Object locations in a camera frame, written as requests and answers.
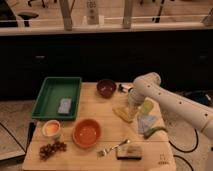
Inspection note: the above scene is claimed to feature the blue grey sponge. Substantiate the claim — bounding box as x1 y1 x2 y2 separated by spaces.
58 98 72 114

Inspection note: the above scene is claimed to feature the black cable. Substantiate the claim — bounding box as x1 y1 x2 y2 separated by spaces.
168 128 200 171

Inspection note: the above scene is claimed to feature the black handled utensil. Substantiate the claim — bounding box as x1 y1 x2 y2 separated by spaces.
118 84 133 93

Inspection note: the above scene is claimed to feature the lime green cup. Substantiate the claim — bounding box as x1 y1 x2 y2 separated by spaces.
140 100 154 114

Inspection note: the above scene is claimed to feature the yellow banana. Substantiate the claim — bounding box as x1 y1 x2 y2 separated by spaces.
113 107 133 123

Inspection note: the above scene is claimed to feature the green cucumber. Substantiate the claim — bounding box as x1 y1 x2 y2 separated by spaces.
143 126 168 139

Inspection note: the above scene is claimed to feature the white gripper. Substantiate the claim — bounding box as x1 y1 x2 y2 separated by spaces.
124 94 142 119

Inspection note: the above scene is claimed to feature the silver fork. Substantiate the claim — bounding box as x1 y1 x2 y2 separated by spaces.
97 139 130 157

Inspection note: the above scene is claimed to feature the orange red bowl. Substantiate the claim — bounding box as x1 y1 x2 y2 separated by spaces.
72 119 101 149

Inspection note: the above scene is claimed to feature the white cup orange inside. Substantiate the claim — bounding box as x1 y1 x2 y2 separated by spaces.
42 120 61 139

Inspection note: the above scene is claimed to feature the green plastic tray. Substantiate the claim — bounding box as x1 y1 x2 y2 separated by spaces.
32 77 82 121

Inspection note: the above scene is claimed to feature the dark maroon bowl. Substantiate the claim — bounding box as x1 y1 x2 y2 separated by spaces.
96 79 117 98

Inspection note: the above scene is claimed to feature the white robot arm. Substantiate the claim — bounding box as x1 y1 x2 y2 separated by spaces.
128 72 213 140

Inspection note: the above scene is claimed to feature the brown scrub sponge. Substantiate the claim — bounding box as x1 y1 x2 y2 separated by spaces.
116 145 142 160

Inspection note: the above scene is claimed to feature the bunch of purple grapes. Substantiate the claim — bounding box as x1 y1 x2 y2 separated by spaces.
39 141 67 160

